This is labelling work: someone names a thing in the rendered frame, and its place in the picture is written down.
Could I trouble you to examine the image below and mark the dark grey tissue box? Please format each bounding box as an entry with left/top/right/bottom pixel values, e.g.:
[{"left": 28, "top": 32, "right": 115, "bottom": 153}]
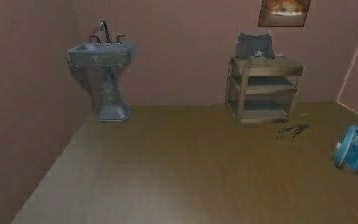
[{"left": 235, "top": 32, "right": 276, "bottom": 60}]

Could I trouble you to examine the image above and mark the framed orange wall picture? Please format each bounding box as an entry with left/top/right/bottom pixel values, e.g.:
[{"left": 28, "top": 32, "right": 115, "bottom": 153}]
[{"left": 257, "top": 0, "right": 312, "bottom": 28}]

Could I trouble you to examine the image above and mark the grey pedestal sink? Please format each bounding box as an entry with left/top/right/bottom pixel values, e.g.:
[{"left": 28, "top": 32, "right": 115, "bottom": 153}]
[{"left": 66, "top": 41, "right": 137, "bottom": 123}]

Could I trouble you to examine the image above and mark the black sink faucet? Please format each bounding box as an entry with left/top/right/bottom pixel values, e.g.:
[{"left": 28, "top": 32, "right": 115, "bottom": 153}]
[{"left": 89, "top": 20, "right": 126, "bottom": 45}]

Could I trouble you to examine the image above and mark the blue plastic bin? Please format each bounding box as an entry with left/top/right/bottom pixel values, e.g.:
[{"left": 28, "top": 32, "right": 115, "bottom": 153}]
[{"left": 333, "top": 124, "right": 358, "bottom": 175}]

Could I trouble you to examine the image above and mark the wooden shelf unit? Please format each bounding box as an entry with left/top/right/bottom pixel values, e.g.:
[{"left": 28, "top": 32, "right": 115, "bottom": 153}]
[{"left": 225, "top": 55, "right": 304, "bottom": 125}]

